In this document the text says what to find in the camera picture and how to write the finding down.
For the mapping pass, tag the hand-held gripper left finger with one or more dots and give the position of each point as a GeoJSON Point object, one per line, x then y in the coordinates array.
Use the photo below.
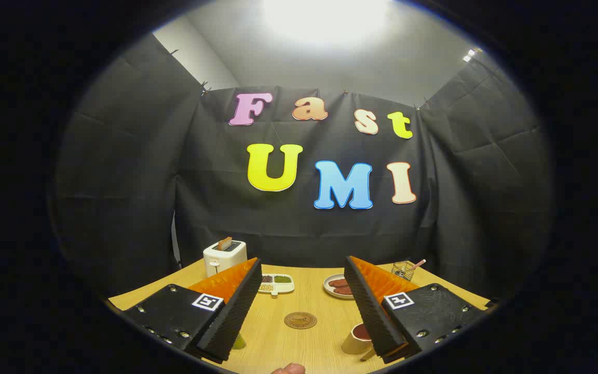
{"type": "Point", "coordinates": [236, 306]}

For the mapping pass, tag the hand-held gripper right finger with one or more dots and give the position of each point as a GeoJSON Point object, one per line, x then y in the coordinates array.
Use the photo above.
{"type": "Point", "coordinates": [369, 306]}

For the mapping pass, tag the silver green juice bottle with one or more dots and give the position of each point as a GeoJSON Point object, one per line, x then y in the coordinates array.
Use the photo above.
{"type": "Point", "coordinates": [239, 342]}

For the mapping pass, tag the round wooden coaster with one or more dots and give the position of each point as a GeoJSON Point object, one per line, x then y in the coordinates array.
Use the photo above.
{"type": "Point", "coordinates": [300, 320]}

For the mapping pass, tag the brown sausage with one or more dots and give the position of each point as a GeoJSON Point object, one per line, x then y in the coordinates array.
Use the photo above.
{"type": "Point", "coordinates": [338, 282]}
{"type": "Point", "coordinates": [344, 291]}

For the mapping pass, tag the white oval plate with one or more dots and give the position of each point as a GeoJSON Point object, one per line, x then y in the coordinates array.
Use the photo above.
{"type": "Point", "coordinates": [330, 291]}

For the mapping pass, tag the white sectioned bean dish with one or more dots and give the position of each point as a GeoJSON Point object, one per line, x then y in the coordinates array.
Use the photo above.
{"type": "Point", "coordinates": [276, 284]}

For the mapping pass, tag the white toaster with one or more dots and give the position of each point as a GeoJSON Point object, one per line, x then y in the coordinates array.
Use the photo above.
{"type": "Point", "coordinates": [226, 259]}

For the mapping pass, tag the toast slice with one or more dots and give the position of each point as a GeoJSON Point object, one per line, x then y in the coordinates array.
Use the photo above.
{"type": "Point", "coordinates": [224, 243]}

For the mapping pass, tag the pink stick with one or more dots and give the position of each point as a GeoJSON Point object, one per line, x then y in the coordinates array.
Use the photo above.
{"type": "Point", "coordinates": [419, 264]}

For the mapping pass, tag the wooden table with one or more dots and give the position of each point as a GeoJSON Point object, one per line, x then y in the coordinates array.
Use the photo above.
{"type": "Point", "coordinates": [288, 350]}

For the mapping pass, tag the black backdrop cloth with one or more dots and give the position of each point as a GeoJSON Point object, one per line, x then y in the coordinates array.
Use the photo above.
{"type": "Point", "coordinates": [226, 223]}

